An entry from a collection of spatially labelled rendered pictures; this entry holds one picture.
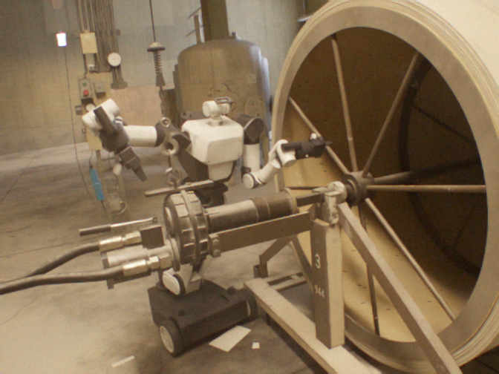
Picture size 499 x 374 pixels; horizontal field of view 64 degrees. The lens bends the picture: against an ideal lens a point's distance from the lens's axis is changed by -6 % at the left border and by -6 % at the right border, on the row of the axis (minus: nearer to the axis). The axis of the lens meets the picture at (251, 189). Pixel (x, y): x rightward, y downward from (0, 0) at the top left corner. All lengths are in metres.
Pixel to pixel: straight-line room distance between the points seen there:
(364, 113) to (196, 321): 1.68
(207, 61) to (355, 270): 4.27
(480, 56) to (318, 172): 1.58
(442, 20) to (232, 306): 1.86
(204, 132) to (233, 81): 4.33
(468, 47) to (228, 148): 1.09
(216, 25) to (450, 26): 9.45
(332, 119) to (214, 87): 3.63
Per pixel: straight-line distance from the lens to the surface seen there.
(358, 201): 1.90
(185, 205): 1.51
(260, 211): 1.66
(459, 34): 1.46
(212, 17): 10.72
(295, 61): 2.26
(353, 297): 2.52
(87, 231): 1.56
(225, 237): 1.59
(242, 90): 6.23
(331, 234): 1.85
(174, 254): 1.57
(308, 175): 2.71
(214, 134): 1.90
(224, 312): 2.54
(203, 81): 6.23
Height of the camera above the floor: 1.40
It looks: 13 degrees down
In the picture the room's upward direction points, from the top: 6 degrees counter-clockwise
